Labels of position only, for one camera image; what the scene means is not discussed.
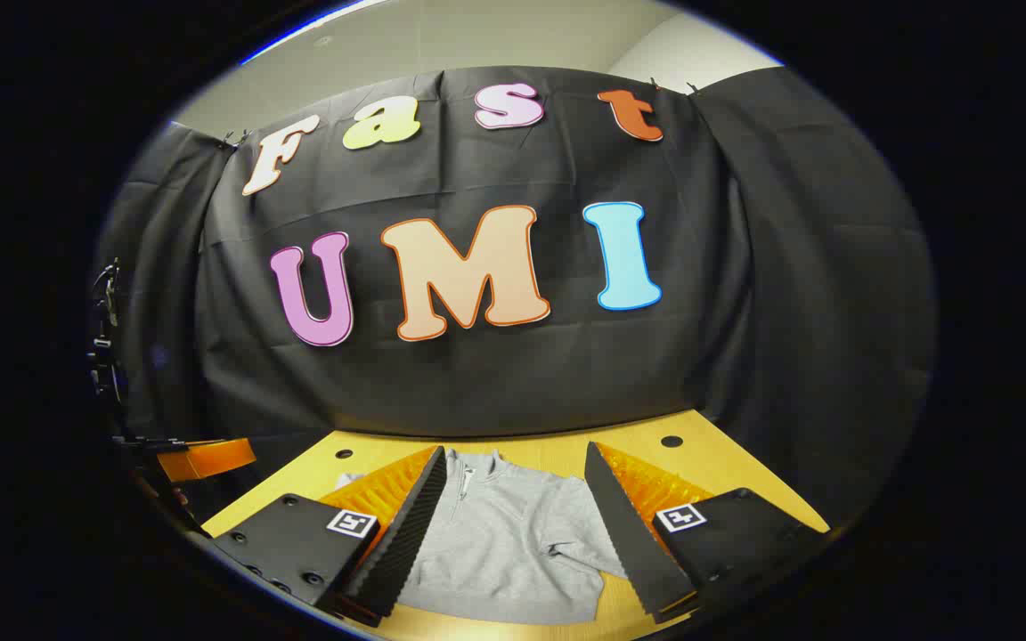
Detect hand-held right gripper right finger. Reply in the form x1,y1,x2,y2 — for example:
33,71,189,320
584,442,832,624

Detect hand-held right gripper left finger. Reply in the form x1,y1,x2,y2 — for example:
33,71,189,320
210,445,448,629

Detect grey zip-neck sweatshirt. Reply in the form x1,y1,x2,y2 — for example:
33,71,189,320
335,450,630,626

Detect black backdrop cloth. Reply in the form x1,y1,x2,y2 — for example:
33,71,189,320
94,64,937,535

